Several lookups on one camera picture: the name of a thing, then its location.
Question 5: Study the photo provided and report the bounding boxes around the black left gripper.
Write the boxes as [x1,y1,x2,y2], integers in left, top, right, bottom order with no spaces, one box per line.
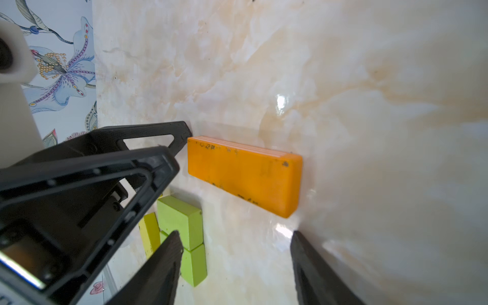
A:
[1,146,179,304]

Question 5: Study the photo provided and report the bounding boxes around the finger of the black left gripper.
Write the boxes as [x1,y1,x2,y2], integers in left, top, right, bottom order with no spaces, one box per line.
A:
[90,121,191,191]

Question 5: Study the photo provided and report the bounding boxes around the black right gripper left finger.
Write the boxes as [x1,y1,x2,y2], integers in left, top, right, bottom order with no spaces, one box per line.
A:
[108,231,184,305]

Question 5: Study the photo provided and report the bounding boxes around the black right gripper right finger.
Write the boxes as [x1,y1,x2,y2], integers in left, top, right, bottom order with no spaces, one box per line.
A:
[291,231,364,305]

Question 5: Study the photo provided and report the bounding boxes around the lime green block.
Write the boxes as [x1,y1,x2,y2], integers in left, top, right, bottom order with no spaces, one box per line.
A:
[157,196,203,250]
[180,230,207,287]

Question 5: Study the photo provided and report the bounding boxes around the orange long block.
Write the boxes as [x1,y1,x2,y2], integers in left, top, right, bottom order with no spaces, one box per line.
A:
[188,136,303,218]

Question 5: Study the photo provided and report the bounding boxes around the yellow green block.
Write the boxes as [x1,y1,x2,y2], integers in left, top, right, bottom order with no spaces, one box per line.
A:
[139,212,161,259]

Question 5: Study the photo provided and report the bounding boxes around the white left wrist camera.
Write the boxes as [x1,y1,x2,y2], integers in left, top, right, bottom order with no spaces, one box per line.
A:
[1,20,44,168]

